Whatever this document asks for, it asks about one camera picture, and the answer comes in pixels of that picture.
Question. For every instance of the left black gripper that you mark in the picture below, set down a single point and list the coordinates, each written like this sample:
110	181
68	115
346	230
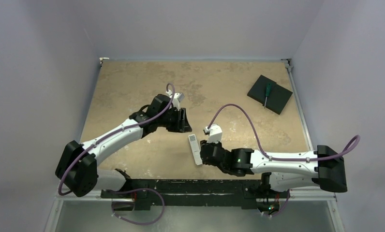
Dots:
181	123

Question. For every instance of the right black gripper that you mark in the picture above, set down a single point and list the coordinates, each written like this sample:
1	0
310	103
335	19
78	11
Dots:
206	152

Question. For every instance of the white remote control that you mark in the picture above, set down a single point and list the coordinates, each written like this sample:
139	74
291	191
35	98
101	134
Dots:
195	148

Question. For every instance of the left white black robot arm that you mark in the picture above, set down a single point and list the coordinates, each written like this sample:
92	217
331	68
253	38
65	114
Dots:
78	166

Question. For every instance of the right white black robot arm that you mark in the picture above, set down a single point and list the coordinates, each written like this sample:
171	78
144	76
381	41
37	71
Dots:
322	167

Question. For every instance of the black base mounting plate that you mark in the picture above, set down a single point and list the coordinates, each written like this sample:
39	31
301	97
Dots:
243	193

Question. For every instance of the black foam block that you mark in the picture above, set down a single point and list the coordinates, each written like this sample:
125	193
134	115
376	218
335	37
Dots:
270	94

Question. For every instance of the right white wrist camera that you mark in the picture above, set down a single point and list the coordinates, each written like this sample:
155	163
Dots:
214	133

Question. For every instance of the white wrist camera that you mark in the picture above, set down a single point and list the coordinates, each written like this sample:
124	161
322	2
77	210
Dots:
177	99
214	133

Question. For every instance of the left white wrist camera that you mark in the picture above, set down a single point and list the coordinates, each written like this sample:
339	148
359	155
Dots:
177	99

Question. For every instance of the green handled screwdriver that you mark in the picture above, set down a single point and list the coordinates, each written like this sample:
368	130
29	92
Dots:
267	92

